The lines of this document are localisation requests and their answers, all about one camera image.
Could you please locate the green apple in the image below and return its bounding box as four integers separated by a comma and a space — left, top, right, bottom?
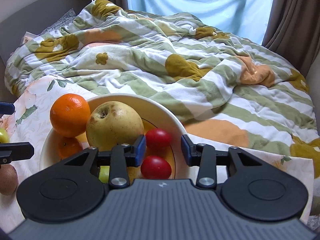
98, 166, 110, 184
0, 128, 10, 144

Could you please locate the brown kiwi fruit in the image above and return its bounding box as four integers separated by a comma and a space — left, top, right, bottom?
0, 164, 18, 196

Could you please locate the red cherry tomato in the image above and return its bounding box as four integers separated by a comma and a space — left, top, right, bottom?
140, 155, 172, 179
145, 128, 171, 151

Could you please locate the large yellow pear apple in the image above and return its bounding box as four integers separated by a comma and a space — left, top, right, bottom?
86, 101, 144, 151

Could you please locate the small mandarin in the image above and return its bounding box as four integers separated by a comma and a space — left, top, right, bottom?
57, 137, 83, 160

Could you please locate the large orange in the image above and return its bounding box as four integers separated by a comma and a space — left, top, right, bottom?
49, 93, 91, 138

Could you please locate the floral striped duvet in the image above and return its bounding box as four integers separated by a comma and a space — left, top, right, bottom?
4, 0, 319, 177

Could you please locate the small white box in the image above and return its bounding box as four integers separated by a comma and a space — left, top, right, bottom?
20, 31, 38, 45

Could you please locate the grey bed headboard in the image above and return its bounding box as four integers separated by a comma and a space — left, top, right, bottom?
1, 0, 91, 62

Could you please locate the patterned grey pillow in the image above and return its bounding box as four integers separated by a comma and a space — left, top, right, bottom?
39, 8, 76, 36

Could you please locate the light blue window cloth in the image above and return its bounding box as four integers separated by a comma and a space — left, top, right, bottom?
128, 0, 273, 44

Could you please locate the brown curtain right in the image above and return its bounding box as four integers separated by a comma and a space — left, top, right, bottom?
263, 0, 319, 76

